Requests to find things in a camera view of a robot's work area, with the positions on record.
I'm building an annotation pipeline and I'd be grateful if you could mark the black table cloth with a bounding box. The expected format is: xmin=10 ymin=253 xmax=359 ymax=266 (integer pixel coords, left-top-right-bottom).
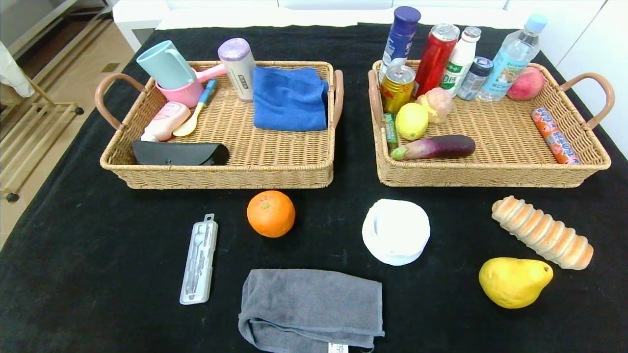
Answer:
xmin=0 ymin=22 xmax=628 ymax=353

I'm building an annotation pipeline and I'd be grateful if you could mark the white hanging cloth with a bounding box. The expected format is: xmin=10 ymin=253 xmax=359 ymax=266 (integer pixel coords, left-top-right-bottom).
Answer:
xmin=0 ymin=42 xmax=36 ymax=98

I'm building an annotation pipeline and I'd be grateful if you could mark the blue folded towel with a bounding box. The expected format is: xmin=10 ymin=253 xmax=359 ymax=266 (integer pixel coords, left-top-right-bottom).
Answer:
xmin=253 ymin=66 xmax=328 ymax=132

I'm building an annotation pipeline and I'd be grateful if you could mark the grey metal frame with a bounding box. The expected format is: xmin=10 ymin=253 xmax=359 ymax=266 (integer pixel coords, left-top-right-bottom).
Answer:
xmin=0 ymin=0 xmax=114 ymax=62

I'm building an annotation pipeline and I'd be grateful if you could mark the orange fruit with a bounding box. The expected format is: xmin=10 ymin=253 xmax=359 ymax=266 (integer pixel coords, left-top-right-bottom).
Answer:
xmin=247 ymin=190 xmax=296 ymax=238

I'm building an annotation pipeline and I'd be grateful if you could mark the purple eggplant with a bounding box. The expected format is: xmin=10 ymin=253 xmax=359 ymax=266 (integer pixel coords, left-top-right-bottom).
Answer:
xmin=391 ymin=135 xmax=476 ymax=161

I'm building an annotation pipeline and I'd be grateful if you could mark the tall red drink can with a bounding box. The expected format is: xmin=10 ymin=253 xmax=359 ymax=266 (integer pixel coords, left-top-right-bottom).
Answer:
xmin=414 ymin=23 xmax=460 ymax=99

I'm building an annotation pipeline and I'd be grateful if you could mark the light blue plastic mug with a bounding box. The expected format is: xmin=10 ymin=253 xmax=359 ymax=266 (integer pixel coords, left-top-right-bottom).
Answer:
xmin=136 ymin=40 xmax=197 ymax=90

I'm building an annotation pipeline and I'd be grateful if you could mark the black glasses case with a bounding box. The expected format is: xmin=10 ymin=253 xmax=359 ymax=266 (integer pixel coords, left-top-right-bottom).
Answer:
xmin=131 ymin=141 xmax=230 ymax=166

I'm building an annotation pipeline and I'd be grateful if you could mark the long ridged bread loaf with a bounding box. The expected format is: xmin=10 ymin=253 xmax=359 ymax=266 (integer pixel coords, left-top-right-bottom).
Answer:
xmin=492 ymin=196 xmax=594 ymax=271

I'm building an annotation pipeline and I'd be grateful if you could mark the pink lotion bottle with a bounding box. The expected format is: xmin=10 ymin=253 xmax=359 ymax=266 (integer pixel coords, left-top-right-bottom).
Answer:
xmin=141 ymin=101 xmax=191 ymax=143

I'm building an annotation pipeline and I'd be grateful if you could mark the gold drink can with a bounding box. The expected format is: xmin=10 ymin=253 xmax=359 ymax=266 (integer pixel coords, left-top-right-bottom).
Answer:
xmin=380 ymin=65 xmax=416 ymax=115

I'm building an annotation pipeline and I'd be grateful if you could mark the clear water bottle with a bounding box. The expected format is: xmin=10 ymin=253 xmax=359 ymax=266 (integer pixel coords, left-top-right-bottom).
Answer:
xmin=478 ymin=13 xmax=548 ymax=102

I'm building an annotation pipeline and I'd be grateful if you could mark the yellow lemon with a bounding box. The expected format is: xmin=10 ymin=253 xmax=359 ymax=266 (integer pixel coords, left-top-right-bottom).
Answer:
xmin=395 ymin=102 xmax=429 ymax=141

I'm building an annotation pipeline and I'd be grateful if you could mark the white bottle lavender cap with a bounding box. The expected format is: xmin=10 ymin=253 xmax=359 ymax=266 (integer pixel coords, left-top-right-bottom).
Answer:
xmin=218 ymin=38 xmax=257 ymax=102

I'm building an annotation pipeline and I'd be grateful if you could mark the white paper roll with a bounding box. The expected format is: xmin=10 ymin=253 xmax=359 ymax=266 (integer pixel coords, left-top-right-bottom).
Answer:
xmin=362 ymin=199 xmax=431 ymax=266

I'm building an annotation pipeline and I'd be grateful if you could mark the clear plastic compass case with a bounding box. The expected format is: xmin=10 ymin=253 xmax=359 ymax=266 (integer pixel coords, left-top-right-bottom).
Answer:
xmin=180 ymin=213 xmax=218 ymax=305

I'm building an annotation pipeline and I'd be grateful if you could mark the beige metal rolling rack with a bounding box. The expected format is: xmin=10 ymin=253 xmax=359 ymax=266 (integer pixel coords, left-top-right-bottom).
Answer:
xmin=0 ymin=74 xmax=85 ymax=203

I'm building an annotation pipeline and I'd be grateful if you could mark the white bottle green label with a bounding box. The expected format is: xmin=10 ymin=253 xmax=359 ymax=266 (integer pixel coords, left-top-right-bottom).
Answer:
xmin=440 ymin=26 xmax=482 ymax=97

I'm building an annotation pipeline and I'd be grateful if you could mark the pale pink garlic bulb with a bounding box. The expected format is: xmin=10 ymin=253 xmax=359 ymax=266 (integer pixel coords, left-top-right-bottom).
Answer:
xmin=416 ymin=87 xmax=454 ymax=124

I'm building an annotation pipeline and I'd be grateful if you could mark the orange candy roll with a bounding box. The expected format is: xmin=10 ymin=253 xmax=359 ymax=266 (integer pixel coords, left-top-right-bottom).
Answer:
xmin=531 ymin=107 xmax=580 ymax=165

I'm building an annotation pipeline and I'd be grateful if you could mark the yellow spoon blue handle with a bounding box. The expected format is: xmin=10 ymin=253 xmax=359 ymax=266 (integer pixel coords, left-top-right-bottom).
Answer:
xmin=172 ymin=79 xmax=217 ymax=137

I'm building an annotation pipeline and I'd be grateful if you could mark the pink plastic cup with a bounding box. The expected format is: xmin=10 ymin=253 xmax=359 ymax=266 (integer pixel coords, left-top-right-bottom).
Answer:
xmin=155 ymin=64 xmax=227 ymax=108

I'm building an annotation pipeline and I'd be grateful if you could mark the pink peach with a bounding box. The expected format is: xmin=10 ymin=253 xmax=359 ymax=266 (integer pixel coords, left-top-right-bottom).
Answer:
xmin=506 ymin=67 xmax=546 ymax=101

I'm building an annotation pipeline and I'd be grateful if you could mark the rectangular wicker basket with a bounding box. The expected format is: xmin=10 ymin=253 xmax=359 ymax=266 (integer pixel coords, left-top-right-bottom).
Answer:
xmin=95 ymin=60 xmax=344 ymax=190
xmin=368 ymin=59 xmax=615 ymax=188

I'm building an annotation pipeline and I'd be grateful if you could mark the yellow pear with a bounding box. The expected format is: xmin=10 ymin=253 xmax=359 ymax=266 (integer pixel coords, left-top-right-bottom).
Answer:
xmin=479 ymin=257 xmax=554 ymax=309

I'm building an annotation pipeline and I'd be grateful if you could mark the dark blue bottle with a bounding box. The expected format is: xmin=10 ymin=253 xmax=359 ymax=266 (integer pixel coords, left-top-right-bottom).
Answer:
xmin=378 ymin=6 xmax=421 ymax=84

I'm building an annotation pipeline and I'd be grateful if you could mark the small grey capped jar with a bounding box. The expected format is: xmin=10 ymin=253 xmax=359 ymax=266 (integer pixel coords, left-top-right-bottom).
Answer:
xmin=457 ymin=56 xmax=494 ymax=101

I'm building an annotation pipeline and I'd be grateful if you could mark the grey towel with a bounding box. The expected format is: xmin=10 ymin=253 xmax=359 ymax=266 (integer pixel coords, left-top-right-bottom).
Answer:
xmin=238 ymin=268 xmax=385 ymax=353

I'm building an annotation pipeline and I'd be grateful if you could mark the green candy pack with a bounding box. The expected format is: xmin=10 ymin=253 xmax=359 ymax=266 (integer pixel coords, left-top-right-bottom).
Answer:
xmin=383 ymin=113 xmax=399 ymax=150

